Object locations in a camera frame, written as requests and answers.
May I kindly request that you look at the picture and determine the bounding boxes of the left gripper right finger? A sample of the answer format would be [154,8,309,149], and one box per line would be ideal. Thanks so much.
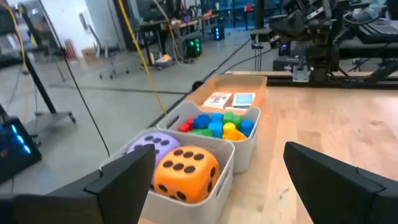
[283,141,398,224]

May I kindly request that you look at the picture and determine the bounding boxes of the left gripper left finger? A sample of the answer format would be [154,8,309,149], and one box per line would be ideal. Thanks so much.
[0,143,156,224]

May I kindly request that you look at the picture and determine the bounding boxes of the purple foam die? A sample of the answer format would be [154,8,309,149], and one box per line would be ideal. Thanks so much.
[126,132,182,170]

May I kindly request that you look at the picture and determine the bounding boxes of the orange foam die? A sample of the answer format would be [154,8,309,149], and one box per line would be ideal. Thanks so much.
[153,145,221,205]

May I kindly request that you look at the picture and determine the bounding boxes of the white plastic bin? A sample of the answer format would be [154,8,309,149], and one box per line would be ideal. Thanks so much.
[99,127,236,224]
[157,101,261,174]

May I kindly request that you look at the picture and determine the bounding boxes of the teal playing card box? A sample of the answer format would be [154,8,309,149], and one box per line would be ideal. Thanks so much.
[231,92,257,110]

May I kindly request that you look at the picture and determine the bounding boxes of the red toy block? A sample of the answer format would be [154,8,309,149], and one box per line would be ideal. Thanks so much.
[178,117,195,133]

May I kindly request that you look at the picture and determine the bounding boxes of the green rectangular toy brick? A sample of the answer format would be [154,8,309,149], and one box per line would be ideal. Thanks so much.
[187,128,213,138]

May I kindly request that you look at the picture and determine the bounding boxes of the blue-backed card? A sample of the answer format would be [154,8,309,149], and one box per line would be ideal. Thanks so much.
[202,91,233,110]

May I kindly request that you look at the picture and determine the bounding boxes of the green two-stud toy brick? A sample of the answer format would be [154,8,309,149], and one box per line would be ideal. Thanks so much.
[223,111,243,128]

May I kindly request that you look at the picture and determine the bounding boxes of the black steel column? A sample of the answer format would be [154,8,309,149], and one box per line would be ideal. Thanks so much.
[254,0,266,29]

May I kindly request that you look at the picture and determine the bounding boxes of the device with blue lights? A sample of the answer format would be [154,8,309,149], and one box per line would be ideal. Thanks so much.
[211,25,226,41]

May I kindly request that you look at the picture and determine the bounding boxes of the orange translucent tray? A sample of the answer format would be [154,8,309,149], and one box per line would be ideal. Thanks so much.
[185,74,268,116]

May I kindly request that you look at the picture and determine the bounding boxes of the backlit black keyboard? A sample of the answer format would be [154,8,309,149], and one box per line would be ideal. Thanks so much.
[358,21,398,44]

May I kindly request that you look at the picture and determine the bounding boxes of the device with green lights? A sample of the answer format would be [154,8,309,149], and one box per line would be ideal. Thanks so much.
[184,37,203,58]

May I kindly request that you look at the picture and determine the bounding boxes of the black box blue lights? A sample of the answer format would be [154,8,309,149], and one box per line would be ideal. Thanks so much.
[0,116,43,185]

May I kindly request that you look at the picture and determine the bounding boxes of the distant cluttered worktable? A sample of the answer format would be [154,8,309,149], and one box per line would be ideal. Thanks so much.
[136,12,219,68]

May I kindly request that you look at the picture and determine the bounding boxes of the office chair base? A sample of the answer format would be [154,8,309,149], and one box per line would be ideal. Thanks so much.
[98,43,130,80]

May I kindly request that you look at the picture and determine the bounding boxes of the black pole stand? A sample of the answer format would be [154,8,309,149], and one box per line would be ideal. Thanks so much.
[17,2,77,125]

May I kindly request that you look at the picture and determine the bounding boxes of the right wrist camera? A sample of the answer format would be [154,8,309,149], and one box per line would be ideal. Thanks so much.
[306,0,332,20]

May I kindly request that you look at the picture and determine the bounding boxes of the yellow cable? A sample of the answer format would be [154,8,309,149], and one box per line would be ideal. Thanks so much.
[117,0,168,115]

